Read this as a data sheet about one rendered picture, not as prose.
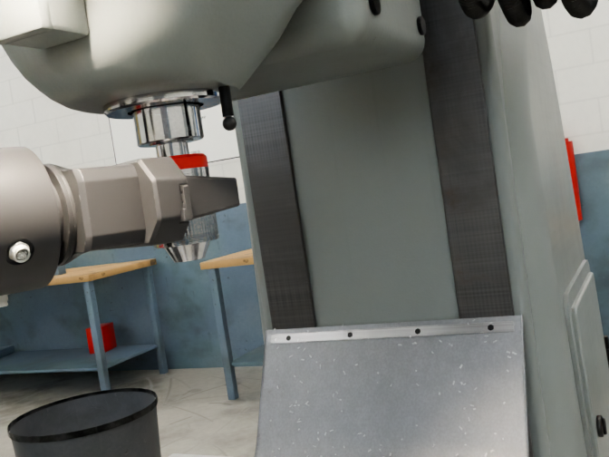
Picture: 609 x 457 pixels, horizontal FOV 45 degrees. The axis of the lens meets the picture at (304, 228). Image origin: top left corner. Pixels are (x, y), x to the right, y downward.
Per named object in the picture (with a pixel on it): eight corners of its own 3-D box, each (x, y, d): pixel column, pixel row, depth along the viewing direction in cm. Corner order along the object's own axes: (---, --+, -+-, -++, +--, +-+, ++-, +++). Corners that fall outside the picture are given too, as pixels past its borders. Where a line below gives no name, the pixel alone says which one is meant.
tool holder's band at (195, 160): (156, 176, 56) (154, 163, 56) (216, 167, 55) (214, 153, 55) (131, 177, 51) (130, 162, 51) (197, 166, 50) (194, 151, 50)
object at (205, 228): (167, 244, 56) (156, 176, 56) (227, 236, 55) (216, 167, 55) (144, 250, 51) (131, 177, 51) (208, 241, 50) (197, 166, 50)
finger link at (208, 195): (235, 214, 53) (161, 225, 49) (229, 170, 53) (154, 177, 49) (249, 212, 52) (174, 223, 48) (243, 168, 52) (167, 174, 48)
